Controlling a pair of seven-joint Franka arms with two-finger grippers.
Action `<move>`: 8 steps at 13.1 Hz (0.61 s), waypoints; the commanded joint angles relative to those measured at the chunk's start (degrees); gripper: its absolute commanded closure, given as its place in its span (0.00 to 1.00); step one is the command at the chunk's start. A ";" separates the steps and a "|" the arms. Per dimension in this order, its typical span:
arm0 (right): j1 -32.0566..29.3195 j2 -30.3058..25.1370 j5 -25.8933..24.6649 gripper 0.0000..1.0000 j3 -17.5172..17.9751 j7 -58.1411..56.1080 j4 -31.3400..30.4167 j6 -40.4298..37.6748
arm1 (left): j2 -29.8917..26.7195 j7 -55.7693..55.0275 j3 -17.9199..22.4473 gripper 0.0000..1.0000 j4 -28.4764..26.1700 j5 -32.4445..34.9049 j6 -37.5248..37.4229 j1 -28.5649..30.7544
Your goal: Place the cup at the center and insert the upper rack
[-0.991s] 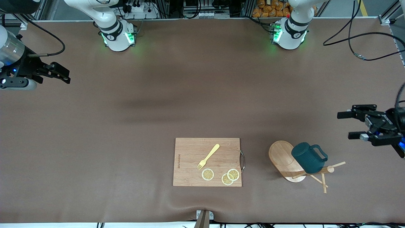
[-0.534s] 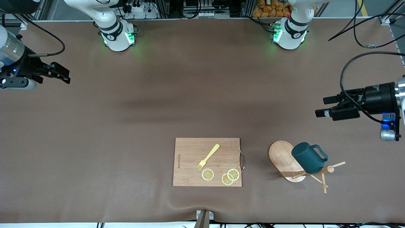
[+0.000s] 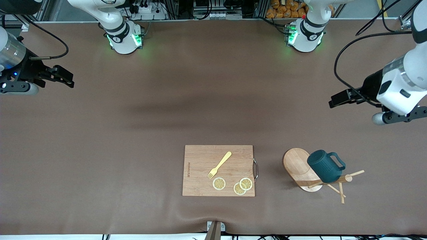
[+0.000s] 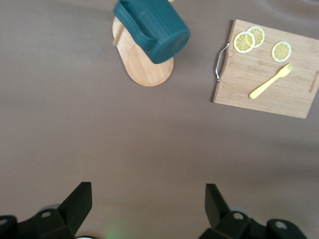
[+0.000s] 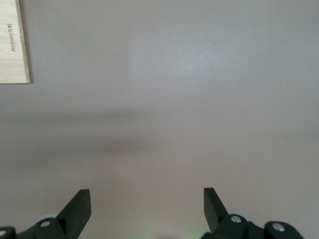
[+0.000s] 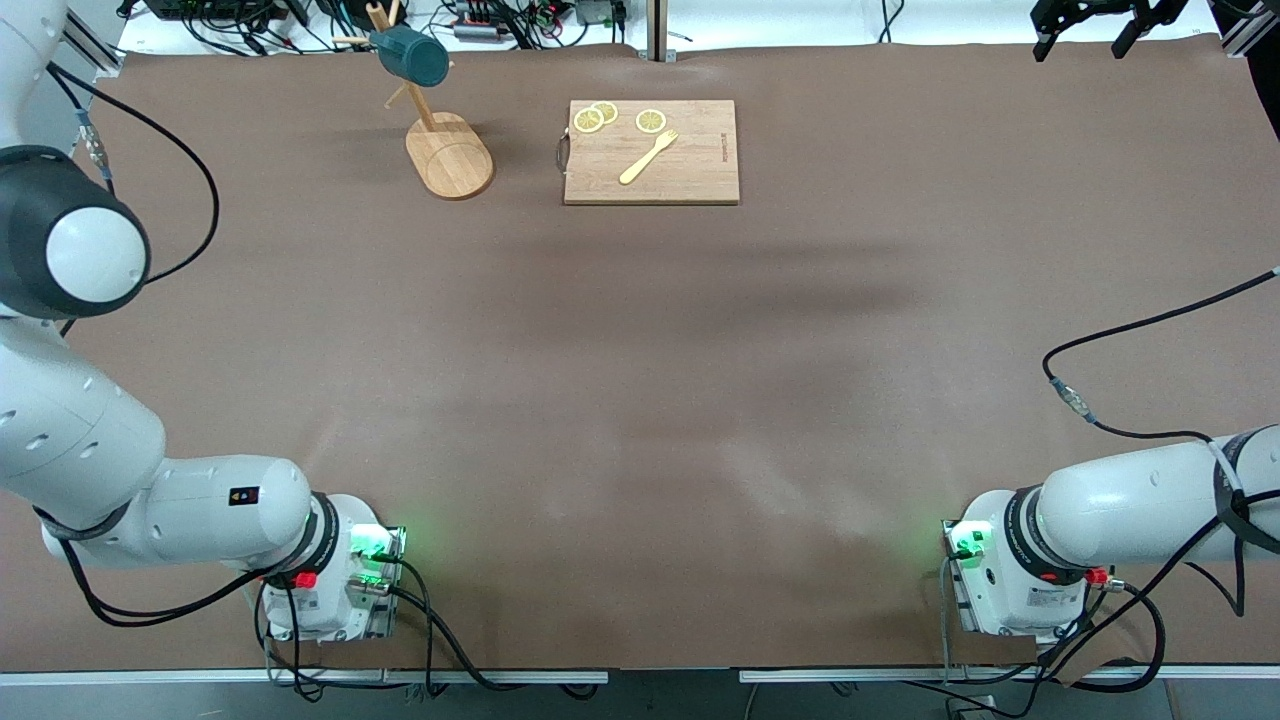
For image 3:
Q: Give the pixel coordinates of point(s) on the yellow plastic fork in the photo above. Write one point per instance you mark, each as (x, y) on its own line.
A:
(223, 161)

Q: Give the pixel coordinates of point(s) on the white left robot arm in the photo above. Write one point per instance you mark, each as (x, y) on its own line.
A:
(393, 91)

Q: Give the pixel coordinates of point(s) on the brown table mat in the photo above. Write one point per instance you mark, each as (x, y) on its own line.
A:
(133, 166)

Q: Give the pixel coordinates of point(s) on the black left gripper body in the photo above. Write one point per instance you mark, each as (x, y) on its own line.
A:
(369, 86)

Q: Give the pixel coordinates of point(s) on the white power strip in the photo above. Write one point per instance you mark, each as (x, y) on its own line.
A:
(150, 10)

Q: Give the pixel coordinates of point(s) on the wooden cutting board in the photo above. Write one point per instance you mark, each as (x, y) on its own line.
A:
(200, 160)

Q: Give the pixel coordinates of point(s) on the grey camera bracket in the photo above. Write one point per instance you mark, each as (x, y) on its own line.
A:
(215, 231)

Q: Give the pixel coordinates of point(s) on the lemon slice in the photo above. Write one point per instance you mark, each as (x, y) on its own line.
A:
(246, 184)
(237, 190)
(219, 183)

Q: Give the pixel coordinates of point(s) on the white terminal block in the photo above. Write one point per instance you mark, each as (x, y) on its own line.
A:
(222, 15)

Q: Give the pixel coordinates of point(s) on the orange snack bags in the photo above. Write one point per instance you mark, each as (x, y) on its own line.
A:
(283, 10)

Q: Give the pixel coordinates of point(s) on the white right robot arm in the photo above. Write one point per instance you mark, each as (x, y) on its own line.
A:
(121, 36)

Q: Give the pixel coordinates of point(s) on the dark green mug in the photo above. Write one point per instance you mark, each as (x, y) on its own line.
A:
(325, 168)

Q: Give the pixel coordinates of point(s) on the aluminium frame profile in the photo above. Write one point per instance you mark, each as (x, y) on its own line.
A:
(405, 21)
(33, 16)

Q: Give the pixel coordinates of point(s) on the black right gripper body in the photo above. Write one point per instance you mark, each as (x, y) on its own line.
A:
(29, 70)

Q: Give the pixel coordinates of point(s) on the wooden mug tree rack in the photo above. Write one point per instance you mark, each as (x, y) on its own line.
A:
(295, 163)

